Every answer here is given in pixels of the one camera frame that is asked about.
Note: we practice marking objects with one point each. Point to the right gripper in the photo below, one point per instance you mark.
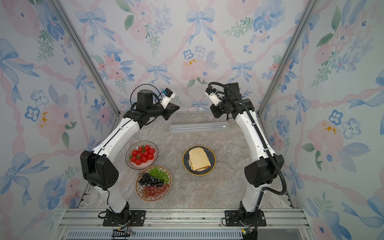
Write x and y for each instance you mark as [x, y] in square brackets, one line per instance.
[214, 108]

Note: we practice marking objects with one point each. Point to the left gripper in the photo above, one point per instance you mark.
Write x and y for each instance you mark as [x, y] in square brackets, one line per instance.
[170, 109]

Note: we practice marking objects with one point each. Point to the plastic wrap dispenser box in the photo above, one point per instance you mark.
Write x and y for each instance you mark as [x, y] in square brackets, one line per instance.
[199, 128]

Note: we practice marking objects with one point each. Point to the blue yellow-rimmed plate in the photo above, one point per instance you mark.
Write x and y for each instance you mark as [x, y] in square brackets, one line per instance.
[202, 172]

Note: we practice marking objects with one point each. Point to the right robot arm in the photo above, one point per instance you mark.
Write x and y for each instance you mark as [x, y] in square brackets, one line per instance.
[264, 173]

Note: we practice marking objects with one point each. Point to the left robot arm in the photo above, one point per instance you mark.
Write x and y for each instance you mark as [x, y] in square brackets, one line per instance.
[97, 164]

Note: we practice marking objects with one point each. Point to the glass plate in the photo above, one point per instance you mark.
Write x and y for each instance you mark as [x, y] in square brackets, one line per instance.
[143, 166]

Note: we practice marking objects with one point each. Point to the patterned fruit plate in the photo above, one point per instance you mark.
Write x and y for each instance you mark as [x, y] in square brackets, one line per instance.
[139, 188]

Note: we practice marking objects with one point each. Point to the red strawberries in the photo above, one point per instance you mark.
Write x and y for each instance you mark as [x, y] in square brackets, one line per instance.
[142, 155]

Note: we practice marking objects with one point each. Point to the bread slices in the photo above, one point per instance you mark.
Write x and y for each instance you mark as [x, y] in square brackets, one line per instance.
[198, 159]

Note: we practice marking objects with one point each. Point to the green grapes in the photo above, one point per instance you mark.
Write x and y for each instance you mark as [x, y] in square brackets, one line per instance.
[159, 173]

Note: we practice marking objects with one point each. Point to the black grapes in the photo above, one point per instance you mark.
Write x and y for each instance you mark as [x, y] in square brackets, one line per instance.
[147, 180]

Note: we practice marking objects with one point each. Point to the red grapes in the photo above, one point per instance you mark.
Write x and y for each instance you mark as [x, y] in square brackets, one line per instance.
[155, 192]

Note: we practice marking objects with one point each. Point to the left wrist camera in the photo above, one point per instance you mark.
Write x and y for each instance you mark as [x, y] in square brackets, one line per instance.
[168, 95]

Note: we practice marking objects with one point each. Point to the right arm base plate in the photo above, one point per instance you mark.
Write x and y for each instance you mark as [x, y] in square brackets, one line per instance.
[232, 217]

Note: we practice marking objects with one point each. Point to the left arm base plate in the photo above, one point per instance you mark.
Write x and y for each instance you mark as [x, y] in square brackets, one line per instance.
[138, 217]

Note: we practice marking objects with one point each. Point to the right aluminium corner post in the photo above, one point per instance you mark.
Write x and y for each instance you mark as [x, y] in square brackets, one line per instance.
[298, 33]

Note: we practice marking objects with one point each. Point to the aluminium corner post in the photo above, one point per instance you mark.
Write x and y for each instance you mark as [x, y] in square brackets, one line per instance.
[298, 33]
[69, 27]

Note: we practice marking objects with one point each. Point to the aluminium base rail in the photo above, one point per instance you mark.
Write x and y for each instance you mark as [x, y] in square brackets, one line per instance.
[184, 224]

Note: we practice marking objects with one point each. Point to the left aluminium corner post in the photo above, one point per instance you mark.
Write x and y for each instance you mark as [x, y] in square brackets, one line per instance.
[69, 27]

